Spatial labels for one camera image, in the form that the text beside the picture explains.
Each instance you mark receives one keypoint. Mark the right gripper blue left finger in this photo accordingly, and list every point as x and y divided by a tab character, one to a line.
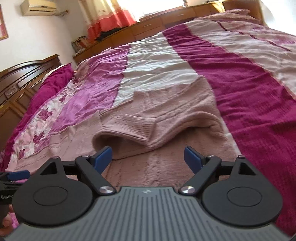
90	169

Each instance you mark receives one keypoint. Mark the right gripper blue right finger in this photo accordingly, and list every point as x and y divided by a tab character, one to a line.
205	169

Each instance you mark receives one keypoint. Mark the pink knitted cardigan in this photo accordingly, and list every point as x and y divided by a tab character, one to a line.
147	133

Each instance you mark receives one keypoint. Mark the person's left hand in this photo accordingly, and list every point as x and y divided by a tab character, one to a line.
7	223

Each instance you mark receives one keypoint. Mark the magenta pillow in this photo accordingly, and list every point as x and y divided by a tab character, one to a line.
52	84

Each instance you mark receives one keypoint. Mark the dark wooden headboard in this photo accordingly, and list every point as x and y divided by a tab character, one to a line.
18	86

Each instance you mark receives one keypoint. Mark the pink striped floral bedspread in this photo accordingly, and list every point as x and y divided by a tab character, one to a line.
250	68

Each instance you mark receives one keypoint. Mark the stack of books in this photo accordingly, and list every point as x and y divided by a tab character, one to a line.
80	44

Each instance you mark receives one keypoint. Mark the dark cloth on cabinet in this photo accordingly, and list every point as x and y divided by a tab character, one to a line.
111	33

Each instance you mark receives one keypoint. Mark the framed wedding photo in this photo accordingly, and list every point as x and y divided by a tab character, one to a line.
3	31

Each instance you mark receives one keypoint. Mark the wooden window-side cabinet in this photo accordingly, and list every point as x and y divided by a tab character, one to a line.
149	26

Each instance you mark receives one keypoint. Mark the red and cream curtain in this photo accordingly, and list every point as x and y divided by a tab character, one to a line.
104	16

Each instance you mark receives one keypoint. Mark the cream wall air conditioner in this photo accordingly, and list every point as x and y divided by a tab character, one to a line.
38	8

